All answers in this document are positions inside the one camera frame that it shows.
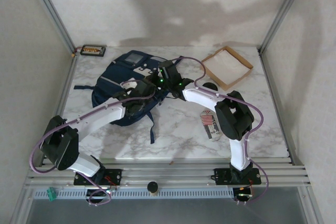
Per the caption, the shallow cardboard tray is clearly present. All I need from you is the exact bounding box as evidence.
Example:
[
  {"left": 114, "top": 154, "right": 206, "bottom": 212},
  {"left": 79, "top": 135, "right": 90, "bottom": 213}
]
[{"left": 201, "top": 46, "right": 254, "bottom": 91}]

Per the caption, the black round lid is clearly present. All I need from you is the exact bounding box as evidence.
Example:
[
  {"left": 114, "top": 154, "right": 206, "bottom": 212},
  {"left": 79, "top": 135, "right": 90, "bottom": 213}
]
[{"left": 202, "top": 82, "right": 219, "bottom": 92}]

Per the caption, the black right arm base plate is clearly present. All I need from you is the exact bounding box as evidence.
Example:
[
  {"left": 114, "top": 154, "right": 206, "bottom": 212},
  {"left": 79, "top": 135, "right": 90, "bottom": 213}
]
[{"left": 214, "top": 167, "right": 262, "bottom": 185}]

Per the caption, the red yellow charger wire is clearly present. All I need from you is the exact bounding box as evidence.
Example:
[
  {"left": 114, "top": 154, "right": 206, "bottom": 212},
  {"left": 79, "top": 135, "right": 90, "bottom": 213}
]
[{"left": 69, "top": 46, "right": 82, "bottom": 58}]

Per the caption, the aluminium frame post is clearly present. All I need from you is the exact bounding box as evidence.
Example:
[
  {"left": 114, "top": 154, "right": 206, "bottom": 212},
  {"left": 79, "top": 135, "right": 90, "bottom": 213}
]
[
  {"left": 258, "top": 0, "right": 311, "bottom": 55},
  {"left": 22, "top": 0, "right": 77, "bottom": 55}
]

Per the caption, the black round knob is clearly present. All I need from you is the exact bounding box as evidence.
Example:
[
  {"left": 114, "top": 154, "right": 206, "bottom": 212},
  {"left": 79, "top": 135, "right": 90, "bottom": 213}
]
[{"left": 146, "top": 180, "right": 160, "bottom": 196}]

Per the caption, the green connector block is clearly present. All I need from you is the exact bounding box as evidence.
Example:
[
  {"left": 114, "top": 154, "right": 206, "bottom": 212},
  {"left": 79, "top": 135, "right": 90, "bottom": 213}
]
[{"left": 46, "top": 186, "right": 58, "bottom": 202}]

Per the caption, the aluminium front rail bed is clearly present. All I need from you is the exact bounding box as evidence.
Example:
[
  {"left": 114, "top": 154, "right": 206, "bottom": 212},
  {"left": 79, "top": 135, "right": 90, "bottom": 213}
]
[{"left": 23, "top": 157, "right": 312, "bottom": 190}]

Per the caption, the grey slotted cable duct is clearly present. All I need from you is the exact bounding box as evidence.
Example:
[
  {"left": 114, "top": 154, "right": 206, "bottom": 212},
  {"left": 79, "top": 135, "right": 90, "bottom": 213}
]
[{"left": 34, "top": 188, "right": 235, "bottom": 200}]

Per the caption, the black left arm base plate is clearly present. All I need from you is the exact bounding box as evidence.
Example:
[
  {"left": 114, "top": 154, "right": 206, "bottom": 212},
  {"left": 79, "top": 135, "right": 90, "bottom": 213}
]
[{"left": 73, "top": 168, "right": 123, "bottom": 186}]

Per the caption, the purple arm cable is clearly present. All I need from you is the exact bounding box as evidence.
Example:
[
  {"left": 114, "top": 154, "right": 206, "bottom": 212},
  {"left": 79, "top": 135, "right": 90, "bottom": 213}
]
[
  {"left": 172, "top": 56, "right": 271, "bottom": 205},
  {"left": 28, "top": 79, "right": 159, "bottom": 206}
]

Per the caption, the white patterned can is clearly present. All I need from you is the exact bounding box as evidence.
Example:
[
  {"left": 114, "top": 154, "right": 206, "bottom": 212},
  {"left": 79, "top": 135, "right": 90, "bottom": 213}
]
[{"left": 199, "top": 110, "right": 223, "bottom": 142}]

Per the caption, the aluminium side rail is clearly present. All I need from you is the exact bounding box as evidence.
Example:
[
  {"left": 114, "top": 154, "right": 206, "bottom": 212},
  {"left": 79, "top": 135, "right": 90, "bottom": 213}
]
[
  {"left": 39, "top": 52, "right": 78, "bottom": 167},
  {"left": 258, "top": 50, "right": 302, "bottom": 166}
]

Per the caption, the black battery charger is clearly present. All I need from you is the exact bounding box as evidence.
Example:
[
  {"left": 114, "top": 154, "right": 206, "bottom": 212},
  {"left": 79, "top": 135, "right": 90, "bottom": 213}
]
[{"left": 79, "top": 44, "right": 108, "bottom": 58}]

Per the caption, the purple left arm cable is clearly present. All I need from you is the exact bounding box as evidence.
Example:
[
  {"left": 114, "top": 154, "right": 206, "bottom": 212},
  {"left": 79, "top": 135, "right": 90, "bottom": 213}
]
[{"left": 28, "top": 79, "right": 159, "bottom": 206}]

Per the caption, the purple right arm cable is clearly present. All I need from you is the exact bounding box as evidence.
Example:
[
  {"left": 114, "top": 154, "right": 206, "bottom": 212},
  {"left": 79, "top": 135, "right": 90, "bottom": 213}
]
[{"left": 172, "top": 56, "right": 271, "bottom": 205}]

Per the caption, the navy blue backpack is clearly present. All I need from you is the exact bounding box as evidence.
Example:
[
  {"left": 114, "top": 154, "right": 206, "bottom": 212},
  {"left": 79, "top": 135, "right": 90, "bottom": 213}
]
[{"left": 73, "top": 50, "right": 185, "bottom": 145}]

